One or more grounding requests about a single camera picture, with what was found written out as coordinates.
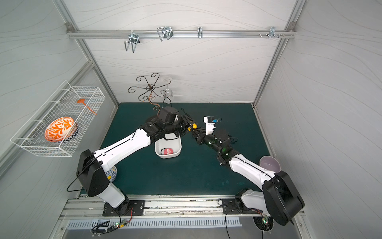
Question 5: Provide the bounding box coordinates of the wine glass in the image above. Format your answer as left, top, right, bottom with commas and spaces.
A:
163, 77, 184, 101

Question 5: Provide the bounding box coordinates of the double prong metal hook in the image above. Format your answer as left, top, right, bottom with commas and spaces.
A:
124, 32, 140, 53

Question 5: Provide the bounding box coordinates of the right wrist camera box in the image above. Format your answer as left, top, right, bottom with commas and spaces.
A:
204, 116, 222, 135

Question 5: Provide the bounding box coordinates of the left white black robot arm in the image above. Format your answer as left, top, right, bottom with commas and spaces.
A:
76, 116, 197, 209

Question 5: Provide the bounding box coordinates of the left cable bundle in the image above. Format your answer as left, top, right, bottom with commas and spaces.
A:
90, 206, 134, 236

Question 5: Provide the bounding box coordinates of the pink tape measure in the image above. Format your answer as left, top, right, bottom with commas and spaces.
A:
163, 148, 174, 155

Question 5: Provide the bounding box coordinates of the orange spatula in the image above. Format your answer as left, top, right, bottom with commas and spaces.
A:
77, 99, 96, 115

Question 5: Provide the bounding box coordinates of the blue patterned plate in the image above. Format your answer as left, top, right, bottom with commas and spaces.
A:
105, 166, 117, 183

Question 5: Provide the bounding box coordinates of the orange white patterned plate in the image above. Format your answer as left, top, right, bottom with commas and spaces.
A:
44, 117, 77, 142

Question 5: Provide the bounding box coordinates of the white storage box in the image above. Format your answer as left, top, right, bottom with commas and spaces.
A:
155, 133, 182, 159

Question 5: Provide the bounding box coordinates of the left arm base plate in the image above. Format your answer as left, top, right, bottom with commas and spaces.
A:
102, 200, 146, 217

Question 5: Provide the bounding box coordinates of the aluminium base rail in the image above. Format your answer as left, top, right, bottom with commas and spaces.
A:
59, 195, 305, 221

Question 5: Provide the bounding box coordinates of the copper wire glass stand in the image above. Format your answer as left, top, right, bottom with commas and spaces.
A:
127, 73, 172, 116

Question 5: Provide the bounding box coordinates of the white wire basket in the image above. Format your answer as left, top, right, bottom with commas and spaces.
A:
10, 81, 105, 157

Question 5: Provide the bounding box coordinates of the lilac bowl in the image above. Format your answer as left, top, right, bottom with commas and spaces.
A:
259, 156, 281, 173

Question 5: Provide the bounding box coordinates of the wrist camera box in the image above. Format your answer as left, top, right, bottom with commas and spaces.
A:
204, 116, 222, 135
158, 107, 179, 123

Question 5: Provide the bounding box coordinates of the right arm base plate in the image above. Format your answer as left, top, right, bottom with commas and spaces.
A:
217, 199, 263, 215

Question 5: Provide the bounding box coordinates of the round black floor port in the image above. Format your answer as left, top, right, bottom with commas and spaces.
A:
253, 215, 274, 232

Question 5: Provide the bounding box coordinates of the white vent strip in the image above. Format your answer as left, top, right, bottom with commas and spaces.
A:
66, 217, 242, 230

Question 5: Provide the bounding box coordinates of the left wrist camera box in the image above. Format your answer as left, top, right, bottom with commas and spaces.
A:
158, 107, 179, 123

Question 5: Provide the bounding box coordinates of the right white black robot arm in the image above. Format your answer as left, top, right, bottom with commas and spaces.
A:
189, 127, 305, 226

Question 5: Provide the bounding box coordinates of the loop metal hook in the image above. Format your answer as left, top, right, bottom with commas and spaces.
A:
157, 26, 174, 42

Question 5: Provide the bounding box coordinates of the aluminium top rail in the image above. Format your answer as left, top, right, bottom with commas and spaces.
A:
67, 29, 297, 40

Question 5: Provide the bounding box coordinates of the right metal hook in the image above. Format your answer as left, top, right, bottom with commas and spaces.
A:
259, 27, 285, 39

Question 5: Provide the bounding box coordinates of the small metal hook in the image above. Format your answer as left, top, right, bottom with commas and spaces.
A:
197, 26, 203, 39

